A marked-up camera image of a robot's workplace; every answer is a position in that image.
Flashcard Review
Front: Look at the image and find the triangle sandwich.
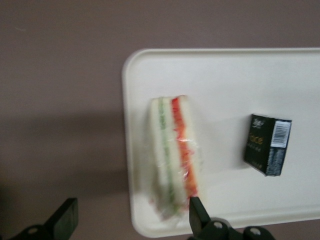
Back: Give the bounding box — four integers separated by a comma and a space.
143, 94, 209, 225

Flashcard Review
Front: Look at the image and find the cream plastic tray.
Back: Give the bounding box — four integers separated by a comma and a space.
121, 47, 320, 239

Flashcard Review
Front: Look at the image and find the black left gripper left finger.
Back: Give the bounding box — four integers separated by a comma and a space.
13, 197, 79, 240

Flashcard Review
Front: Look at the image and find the small black carton with barcode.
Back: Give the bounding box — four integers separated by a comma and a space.
242, 113, 293, 177

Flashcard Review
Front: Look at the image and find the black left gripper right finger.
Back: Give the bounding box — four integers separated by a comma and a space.
189, 196, 237, 240

